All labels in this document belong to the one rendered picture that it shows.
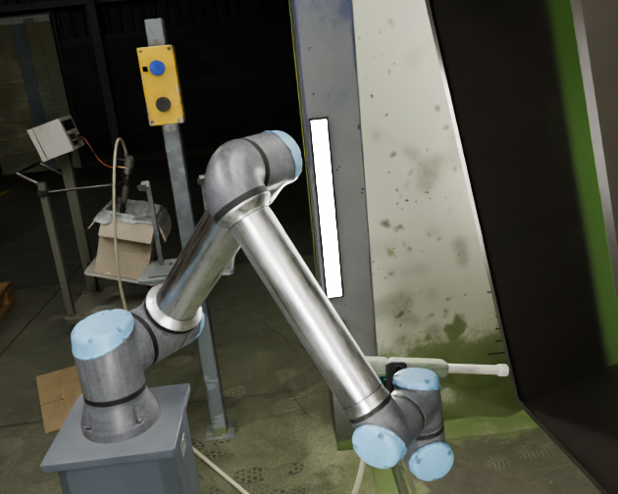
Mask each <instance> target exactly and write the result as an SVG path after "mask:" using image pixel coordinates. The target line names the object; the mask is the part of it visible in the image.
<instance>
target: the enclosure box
mask: <svg viewBox="0 0 618 494"><path fill-rule="evenodd" d="M425 3H426V8H427V12H428V16H429V21H430V25H431V30H432V34H433V38H434V43H435V46H436V51H437V55H438V63H439V67H440V72H441V76H442V80H443V85H444V89H445V94H446V98H447V102H448V107H449V111H450V115H451V119H452V123H453V128H454V132H455V136H456V141H457V145H458V150H459V154H460V158H461V163H462V167H463V172H464V175H465V179H466V184H467V188H468V193H469V197H470V201H471V206H472V210H473V215H474V219H475V223H476V228H477V232H478V236H479V240H480V244H481V249H482V253H483V258H484V262H485V266H486V271H487V275H488V280H489V287H490V292H491V296H492V300H493V304H494V308H495V313H496V317H497V321H498V326H499V330H500V335H501V339H502V343H503V348H504V352H505V357H506V361H507V365H508V367H509V373H510V378H511V382H512V386H513V391H514V395H515V400H516V402H517V403H518V405H519V406H520V407H521V408H522V409H523V410H524V411H525V412H526V413H527V414H528V415H529V416H530V417H531V418H532V419H533V421H534V422H535V423H536V424H537V425H538V426H539V427H540V428H541V429H542V430H543V431H544V432H545V433H546V434H547V436H548V437H549V438H550V439H551V440H552V441H553V442H554V443H555V444H556V445H557V446H558V447H559V448H560V449H561V450H562V452H563V453H564V454H565V455H566V456H567V457H568V458H569V459H570V460H571V461H572V462H573V463H574V464H575V465H576V466H577V468H578V469H579V470H580V471H581V472H582V473H583V474H584V475H585V476H586V477H587V478H588V479H589V480H590V481H591V482H592V484H593V485H594V486H595V487H596V488H597V489H598V490H599V491H600V492H601V493H602V494H618V0H425Z"/></svg>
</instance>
